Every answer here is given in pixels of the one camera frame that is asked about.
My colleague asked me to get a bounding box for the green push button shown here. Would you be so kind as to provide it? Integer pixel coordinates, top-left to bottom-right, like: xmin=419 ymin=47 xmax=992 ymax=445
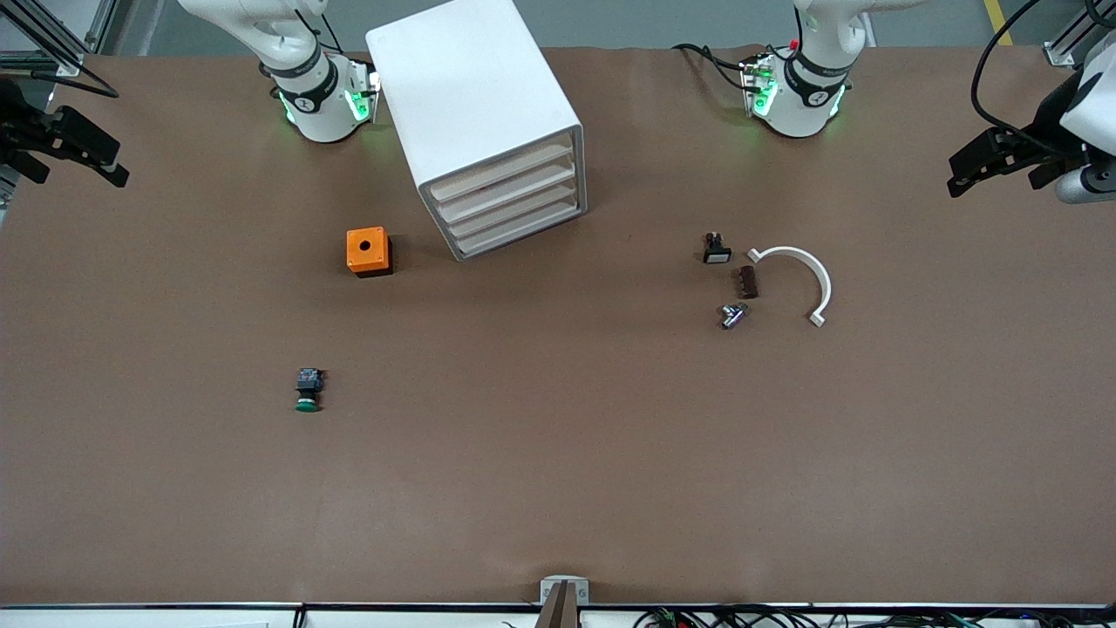
xmin=295 ymin=367 xmax=326 ymax=413

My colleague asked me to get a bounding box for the orange box with hole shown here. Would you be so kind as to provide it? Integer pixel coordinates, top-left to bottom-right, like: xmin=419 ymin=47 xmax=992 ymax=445
xmin=346 ymin=227 xmax=393 ymax=278

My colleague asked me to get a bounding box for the aluminium frame profile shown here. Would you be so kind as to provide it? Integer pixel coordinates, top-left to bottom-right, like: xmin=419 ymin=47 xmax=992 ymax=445
xmin=1045 ymin=0 xmax=1116 ymax=69
xmin=0 ymin=0 xmax=119 ymax=76

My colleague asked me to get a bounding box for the white curved bracket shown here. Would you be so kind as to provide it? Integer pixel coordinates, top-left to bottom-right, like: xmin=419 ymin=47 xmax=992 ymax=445
xmin=747 ymin=246 xmax=833 ymax=328

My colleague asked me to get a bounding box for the black arm base cable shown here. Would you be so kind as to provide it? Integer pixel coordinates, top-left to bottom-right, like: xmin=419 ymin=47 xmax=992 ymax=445
xmin=671 ymin=42 xmax=752 ymax=91

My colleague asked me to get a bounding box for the white table edge rail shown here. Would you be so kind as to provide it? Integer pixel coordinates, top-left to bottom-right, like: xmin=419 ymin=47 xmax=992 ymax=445
xmin=0 ymin=604 xmax=1116 ymax=628

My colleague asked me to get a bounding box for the black cable bundle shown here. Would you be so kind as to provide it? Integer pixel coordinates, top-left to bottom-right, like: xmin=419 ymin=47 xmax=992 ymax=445
xmin=632 ymin=605 xmax=1116 ymax=628

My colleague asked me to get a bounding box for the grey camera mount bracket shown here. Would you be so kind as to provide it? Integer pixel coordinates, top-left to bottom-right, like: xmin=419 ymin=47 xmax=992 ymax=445
xmin=536 ymin=576 xmax=590 ymax=628

